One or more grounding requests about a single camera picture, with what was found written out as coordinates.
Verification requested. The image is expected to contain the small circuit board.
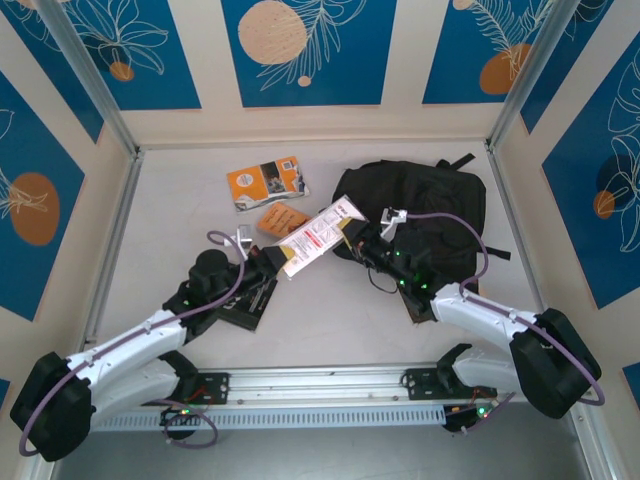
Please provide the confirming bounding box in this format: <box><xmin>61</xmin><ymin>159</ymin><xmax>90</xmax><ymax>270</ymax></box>
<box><xmin>159</xmin><ymin>405</ymin><xmax>202</xmax><ymax>427</ymax></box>
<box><xmin>443</xmin><ymin>403</ymin><xmax>501</xmax><ymax>432</ymax></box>

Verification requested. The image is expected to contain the white slotted cable duct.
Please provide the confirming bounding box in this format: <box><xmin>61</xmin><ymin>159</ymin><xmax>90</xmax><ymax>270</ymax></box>
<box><xmin>63</xmin><ymin>404</ymin><xmax>446</xmax><ymax>431</ymax></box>

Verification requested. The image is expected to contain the black right mount plate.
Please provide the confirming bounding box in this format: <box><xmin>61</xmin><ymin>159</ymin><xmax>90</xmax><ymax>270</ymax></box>
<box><xmin>402</xmin><ymin>367</ymin><xmax>499</xmax><ymax>401</ymax></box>

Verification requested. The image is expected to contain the orange Huckleberry Finn paperback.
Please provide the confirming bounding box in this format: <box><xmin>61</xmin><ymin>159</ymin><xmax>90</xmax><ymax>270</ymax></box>
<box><xmin>254</xmin><ymin>202</ymin><xmax>312</xmax><ymax>240</ymax></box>

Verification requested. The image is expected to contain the white red yellow blister pack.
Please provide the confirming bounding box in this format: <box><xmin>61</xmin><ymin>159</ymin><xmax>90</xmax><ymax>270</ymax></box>
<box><xmin>276</xmin><ymin>193</ymin><xmax>371</xmax><ymax>279</ymax></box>

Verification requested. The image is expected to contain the black backpack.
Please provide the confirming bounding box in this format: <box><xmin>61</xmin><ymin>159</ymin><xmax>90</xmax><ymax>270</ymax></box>
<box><xmin>332</xmin><ymin>153</ymin><xmax>512</xmax><ymax>301</ymax></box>

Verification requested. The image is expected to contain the torn orange white booklet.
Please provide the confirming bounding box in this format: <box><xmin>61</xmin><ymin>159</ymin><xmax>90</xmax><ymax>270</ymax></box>
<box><xmin>226</xmin><ymin>155</ymin><xmax>311</xmax><ymax>214</ymax></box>

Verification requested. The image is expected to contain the aluminium frame post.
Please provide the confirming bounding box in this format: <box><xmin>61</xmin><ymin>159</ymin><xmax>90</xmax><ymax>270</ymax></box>
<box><xmin>37</xmin><ymin>0</ymin><xmax>142</xmax><ymax>157</ymax></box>
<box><xmin>487</xmin><ymin>0</ymin><xmax>617</xmax><ymax>151</ymax></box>

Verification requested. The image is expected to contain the black book yellow title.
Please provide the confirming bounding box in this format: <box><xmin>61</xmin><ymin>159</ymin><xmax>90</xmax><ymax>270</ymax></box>
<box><xmin>217</xmin><ymin>277</ymin><xmax>279</xmax><ymax>332</ymax></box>

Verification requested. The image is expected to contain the black mount plate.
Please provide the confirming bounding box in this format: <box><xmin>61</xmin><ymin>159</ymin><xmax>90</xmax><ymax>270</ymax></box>
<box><xmin>402</xmin><ymin>367</ymin><xmax>499</xmax><ymax>401</ymax></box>
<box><xmin>138</xmin><ymin>370</ymin><xmax>231</xmax><ymax>406</ymax></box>

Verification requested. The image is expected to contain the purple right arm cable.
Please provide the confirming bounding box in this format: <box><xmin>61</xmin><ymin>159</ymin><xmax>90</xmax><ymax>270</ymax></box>
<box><xmin>407</xmin><ymin>212</ymin><xmax>606</xmax><ymax>436</ymax></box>

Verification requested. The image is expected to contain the black left mount plate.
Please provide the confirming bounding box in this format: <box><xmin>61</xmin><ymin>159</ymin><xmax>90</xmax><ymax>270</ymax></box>
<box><xmin>138</xmin><ymin>370</ymin><xmax>231</xmax><ymax>406</ymax></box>

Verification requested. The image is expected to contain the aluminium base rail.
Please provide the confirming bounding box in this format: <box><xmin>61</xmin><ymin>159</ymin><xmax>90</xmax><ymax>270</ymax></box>
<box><xmin>42</xmin><ymin>367</ymin><xmax>594</xmax><ymax>411</ymax></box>

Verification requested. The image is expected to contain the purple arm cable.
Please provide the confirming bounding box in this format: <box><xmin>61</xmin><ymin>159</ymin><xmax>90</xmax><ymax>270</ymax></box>
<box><xmin>407</xmin><ymin>212</ymin><xmax>606</xmax><ymax>436</ymax></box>
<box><xmin>18</xmin><ymin>229</ymin><xmax>246</xmax><ymax>457</ymax></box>

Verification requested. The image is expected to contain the aluminium table side rail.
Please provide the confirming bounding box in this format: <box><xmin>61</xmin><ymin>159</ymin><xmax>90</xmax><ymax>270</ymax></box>
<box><xmin>74</xmin><ymin>149</ymin><xmax>146</xmax><ymax>374</ymax></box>
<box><xmin>484</xmin><ymin>139</ymin><xmax>604</xmax><ymax>480</ymax></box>

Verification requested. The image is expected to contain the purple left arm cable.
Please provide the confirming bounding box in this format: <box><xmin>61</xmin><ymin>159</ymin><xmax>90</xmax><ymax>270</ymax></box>
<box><xmin>18</xmin><ymin>229</ymin><xmax>246</xmax><ymax>457</ymax></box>

